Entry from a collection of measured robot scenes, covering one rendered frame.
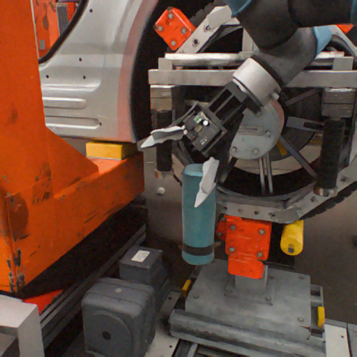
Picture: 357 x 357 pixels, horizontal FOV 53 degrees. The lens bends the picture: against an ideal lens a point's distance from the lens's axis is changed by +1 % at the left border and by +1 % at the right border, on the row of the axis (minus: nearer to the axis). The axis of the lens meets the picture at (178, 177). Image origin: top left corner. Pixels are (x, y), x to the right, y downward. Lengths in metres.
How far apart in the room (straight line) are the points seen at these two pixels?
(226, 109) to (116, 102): 0.64
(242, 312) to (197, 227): 0.42
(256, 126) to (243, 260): 0.43
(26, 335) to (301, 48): 0.51
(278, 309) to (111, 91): 0.88
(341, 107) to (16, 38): 0.63
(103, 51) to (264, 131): 0.62
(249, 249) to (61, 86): 0.80
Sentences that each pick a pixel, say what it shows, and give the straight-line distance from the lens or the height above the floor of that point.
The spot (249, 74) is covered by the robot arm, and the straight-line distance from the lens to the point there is 0.60.
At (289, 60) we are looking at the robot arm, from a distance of 0.60.
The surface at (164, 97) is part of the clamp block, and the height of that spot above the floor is 0.93.
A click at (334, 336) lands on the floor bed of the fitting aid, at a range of 1.49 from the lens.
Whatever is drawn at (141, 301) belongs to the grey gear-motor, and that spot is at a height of 0.40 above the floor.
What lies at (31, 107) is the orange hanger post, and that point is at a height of 0.90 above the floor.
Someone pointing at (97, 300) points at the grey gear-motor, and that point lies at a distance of 1.02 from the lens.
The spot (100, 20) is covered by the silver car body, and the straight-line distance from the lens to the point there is 1.23.
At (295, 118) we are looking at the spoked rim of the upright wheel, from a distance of 1.05.
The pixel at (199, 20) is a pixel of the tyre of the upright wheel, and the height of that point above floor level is 1.10.
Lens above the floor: 1.00
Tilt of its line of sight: 18 degrees down
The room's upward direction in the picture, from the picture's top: straight up
